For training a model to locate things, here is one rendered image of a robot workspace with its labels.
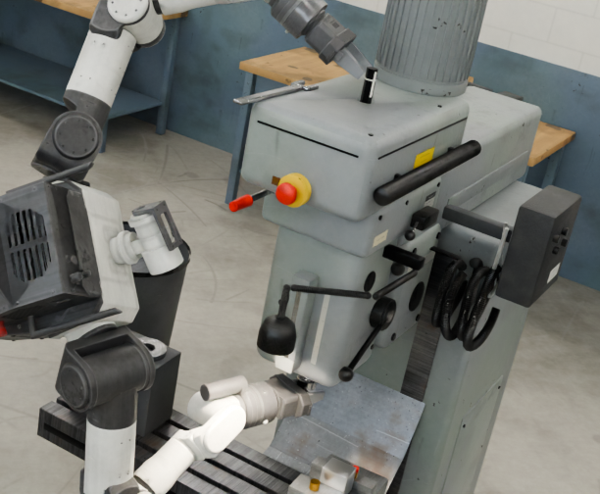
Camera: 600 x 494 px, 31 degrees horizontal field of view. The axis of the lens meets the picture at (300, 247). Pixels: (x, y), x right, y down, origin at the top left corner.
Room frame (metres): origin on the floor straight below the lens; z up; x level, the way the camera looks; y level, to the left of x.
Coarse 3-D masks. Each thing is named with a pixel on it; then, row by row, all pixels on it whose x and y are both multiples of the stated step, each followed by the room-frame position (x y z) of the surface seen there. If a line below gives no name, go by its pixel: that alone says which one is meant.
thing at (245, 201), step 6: (258, 192) 1.90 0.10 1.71; (264, 192) 1.91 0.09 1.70; (270, 192) 1.93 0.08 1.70; (240, 198) 1.84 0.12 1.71; (246, 198) 1.85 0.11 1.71; (252, 198) 1.86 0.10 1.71; (258, 198) 1.89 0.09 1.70; (234, 204) 1.82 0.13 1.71; (240, 204) 1.83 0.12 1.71; (246, 204) 1.84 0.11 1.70; (234, 210) 1.82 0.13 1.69
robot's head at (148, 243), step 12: (144, 228) 1.76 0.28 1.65; (156, 228) 1.77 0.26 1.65; (168, 228) 1.80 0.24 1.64; (120, 240) 1.77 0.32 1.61; (132, 240) 1.79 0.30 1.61; (144, 240) 1.76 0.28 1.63; (156, 240) 1.76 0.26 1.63; (132, 252) 1.77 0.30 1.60; (144, 252) 1.76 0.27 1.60; (156, 252) 1.75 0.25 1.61; (168, 252) 1.76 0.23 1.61; (156, 264) 1.75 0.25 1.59; (168, 264) 1.76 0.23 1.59
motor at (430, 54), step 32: (416, 0) 2.16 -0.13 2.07; (448, 0) 2.14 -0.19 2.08; (480, 0) 2.18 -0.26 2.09; (384, 32) 2.21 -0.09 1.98; (416, 32) 2.15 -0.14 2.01; (448, 32) 2.15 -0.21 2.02; (384, 64) 2.18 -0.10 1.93; (416, 64) 2.15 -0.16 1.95; (448, 64) 2.15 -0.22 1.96; (448, 96) 2.16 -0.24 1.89
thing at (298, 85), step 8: (304, 80) 2.04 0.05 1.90; (280, 88) 1.95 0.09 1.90; (288, 88) 1.97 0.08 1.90; (296, 88) 1.98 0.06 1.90; (304, 88) 2.00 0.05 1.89; (312, 88) 2.01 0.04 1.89; (248, 96) 1.86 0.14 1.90; (256, 96) 1.87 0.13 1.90; (264, 96) 1.88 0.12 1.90; (272, 96) 1.90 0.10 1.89; (240, 104) 1.82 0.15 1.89
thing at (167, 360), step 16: (144, 336) 2.28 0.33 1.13; (160, 352) 2.20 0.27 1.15; (176, 352) 2.24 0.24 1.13; (160, 368) 2.16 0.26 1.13; (176, 368) 2.24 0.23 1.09; (160, 384) 2.17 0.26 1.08; (144, 400) 2.14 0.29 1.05; (160, 400) 2.18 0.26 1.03; (144, 416) 2.14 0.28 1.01; (160, 416) 2.19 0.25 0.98; (144, 432) 2.14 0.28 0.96
